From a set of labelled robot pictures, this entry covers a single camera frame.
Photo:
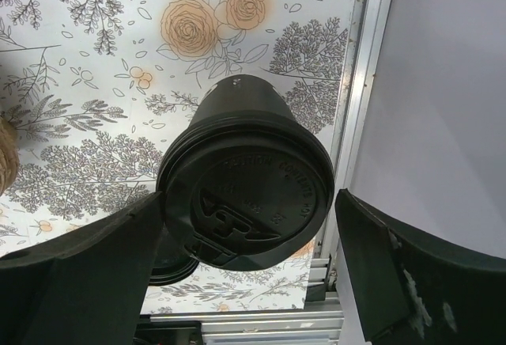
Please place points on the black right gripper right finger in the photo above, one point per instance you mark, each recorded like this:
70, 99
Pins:
411, 287

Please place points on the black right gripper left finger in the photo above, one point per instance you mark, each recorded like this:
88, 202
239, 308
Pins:
86, 286

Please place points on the black plastic cup lid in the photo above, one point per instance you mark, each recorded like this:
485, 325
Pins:
243, 192

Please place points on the black paper coffee cup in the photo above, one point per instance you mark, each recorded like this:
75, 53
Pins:
239, 103

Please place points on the brown pulp cup carrier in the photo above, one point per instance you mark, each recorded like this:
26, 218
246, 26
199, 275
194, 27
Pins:
9, 156

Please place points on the floral patterned table mat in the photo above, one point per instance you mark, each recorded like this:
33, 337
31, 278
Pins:
97, 90

